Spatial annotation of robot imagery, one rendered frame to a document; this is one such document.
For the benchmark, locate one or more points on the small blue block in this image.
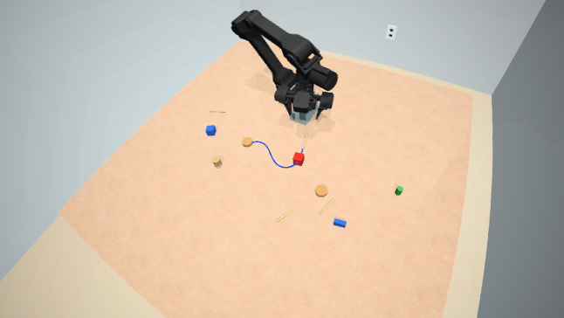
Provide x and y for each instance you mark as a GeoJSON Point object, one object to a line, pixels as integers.
{"type": "Point", "coordinates": [340, 223]}

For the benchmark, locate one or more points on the red wooden block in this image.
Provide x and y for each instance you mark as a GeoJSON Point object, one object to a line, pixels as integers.
{"type": "Point", "coordinates": [298, 157]}

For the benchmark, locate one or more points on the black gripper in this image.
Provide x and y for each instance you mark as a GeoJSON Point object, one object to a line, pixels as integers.
{"type": "Point", "coordinates": [284, 96]}

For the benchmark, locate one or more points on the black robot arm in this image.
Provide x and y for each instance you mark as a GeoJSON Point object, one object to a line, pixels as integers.
{"type": "Point", "coordinates": [296, 49]}

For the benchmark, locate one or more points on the small blue cube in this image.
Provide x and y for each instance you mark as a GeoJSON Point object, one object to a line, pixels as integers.
{"type": "Point", "coordinates": [210, 130]}

